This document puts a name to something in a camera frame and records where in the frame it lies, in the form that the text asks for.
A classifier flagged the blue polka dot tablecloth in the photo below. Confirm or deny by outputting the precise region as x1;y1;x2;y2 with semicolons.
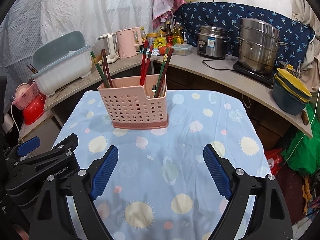
57;90;270;239

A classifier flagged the green plastic bag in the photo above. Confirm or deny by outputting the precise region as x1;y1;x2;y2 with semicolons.
281;104;320;176

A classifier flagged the black induction cooktop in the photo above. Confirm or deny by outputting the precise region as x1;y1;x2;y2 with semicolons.
233;61;274;89

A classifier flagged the white plastic sheet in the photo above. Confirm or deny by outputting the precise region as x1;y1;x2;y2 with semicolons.
1;0;153;108

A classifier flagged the pink electric kettle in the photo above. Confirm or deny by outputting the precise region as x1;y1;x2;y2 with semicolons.
116;27;143;59

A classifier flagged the person's left hand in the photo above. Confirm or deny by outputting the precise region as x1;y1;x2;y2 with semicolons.
13;225;29;240

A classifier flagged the silver rice cooker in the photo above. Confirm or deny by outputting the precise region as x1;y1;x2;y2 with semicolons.
197;25;228;59

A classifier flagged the dark soy sauce bottle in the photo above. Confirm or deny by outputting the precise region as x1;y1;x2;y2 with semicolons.
166;20;172;45

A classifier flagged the pink small basket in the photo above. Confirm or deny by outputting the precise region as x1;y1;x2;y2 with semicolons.
13;82;40;111

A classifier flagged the clear food container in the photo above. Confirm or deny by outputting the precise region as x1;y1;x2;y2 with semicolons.
171;44;193;56

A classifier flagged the red tomato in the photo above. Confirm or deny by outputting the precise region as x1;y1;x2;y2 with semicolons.
159;44;172;55

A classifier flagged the stack of yellow green bowls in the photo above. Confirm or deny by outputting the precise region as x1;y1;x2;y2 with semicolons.
272;68;312;115

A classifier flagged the blue wet wipes pack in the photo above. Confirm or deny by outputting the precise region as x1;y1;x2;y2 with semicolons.
152;48;160;56

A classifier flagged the navy floral cloth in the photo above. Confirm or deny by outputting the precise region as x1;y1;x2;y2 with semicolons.
174;2;315;68

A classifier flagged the white glass electric kettle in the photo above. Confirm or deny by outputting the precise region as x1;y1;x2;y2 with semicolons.
97;33;119;64

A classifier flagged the white dish drainer teal lid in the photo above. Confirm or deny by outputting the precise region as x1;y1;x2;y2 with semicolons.
32;31;92;96

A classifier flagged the green chopstick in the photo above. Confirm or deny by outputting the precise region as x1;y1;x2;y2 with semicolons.
154;47;170;98
90;51;111;88

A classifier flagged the red printed bag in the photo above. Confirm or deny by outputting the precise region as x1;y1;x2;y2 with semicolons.
264;148;284;176

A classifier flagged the curved countertop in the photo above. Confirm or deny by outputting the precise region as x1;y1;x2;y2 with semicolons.
170;47;313;138

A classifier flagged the green chopstick in holder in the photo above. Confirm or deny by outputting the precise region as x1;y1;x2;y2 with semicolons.
154;47;170;98

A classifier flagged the pink perforated utensil holder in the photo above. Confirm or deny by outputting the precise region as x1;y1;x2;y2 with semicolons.
98;74;169;129

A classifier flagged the yellow seasoning bag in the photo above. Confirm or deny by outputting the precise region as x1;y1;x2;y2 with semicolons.
153;37;167;49

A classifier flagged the red plastic basin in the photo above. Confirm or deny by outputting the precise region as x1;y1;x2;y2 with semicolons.
22;95;46;126

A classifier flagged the black power cable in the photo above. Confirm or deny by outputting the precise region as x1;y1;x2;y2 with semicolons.
202;51;237;72

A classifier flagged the brown chopstick in holder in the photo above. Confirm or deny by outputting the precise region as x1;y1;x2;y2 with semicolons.
101;49;113;88
101;49;111;87

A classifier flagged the dark red chopstick in holder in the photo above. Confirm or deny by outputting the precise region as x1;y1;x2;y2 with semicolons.
157;47;173;98

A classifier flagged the stainless steel steamer pot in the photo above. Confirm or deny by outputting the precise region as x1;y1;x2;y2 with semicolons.
236;18;287;74

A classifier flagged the yellow oil bottle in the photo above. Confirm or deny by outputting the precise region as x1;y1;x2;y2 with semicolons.
172;22;184;45

